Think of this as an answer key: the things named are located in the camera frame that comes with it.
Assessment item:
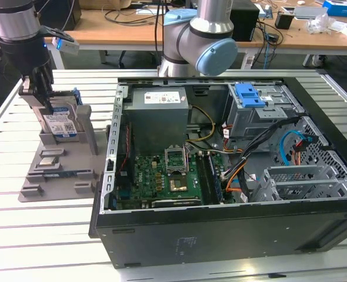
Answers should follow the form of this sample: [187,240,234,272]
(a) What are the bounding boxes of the clear plastic bag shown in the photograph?
[305,14,339,35]

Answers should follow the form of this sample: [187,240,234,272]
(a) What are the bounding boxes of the small black speaker box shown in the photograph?
[275,13,295,30]

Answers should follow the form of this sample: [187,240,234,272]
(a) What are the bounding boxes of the white power strip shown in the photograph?
[241,54,255,70]

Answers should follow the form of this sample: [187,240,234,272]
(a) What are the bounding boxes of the CPU socket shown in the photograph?
[169,174,189,193]

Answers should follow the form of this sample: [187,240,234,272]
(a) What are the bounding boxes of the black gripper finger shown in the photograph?
[34,69,55,114]

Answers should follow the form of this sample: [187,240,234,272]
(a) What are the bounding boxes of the black cable bundle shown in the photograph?
[222,116,303,183]

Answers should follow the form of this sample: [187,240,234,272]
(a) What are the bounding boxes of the flat grey box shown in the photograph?
[293,6,329,20]

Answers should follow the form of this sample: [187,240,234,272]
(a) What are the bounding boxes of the installed RAM stick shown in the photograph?
[206,152,223,204]

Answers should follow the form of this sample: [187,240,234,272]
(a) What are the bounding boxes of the yellow wire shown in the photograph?
[186,105,217,143]

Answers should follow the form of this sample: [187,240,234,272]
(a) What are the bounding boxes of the black RAM slot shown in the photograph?
[195,155,211,206]

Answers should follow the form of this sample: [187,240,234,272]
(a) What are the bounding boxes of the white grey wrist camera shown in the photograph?
[51,35,80,55]

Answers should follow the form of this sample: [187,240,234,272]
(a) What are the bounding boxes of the black graphics card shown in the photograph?
[151,198,202,209]

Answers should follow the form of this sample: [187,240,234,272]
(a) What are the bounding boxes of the grey metal disk bay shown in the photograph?
[257,164,347,202]

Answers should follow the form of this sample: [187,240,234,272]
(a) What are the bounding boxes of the grey power supply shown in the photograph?
[122,87,192,155]

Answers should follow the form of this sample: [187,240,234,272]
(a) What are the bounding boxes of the blue cardboard box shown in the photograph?
[322,0,347,18]

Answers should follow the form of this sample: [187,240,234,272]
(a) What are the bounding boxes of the green motherboard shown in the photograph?
[114,152,230,211]

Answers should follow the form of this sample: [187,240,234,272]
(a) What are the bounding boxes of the blue wire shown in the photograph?
[279,130,319,167]

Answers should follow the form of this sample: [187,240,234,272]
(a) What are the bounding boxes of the light wooden desk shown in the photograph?
[0,0,347,71]

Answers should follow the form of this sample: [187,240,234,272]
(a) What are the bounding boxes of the blue plastic drive latch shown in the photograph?
[234,83,266,109]

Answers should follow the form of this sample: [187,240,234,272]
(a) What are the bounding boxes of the metal socket cover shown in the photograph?
[164,145,189,174]

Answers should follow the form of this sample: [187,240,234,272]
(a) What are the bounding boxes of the grey parts rack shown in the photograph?
[18,105,110,203]

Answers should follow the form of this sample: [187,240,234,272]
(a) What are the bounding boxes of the black PC case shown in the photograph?
[88,76,347,270]

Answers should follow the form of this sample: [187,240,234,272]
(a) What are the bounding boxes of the black cube box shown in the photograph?
[231,5,261,42]

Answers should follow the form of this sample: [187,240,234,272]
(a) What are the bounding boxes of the hard disk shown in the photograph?
[19,76,84,144]

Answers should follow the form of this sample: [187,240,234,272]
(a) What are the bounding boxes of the grey metal drive cage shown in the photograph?
[225,83,305,139]

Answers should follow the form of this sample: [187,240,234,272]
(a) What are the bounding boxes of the dark RAM stick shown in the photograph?
[44,171,77,178]

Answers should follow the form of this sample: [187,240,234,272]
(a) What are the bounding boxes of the large black box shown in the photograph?
[34,0,82,31]

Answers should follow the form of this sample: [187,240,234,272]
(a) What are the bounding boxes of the orange wire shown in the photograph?
[223,167,251,194]

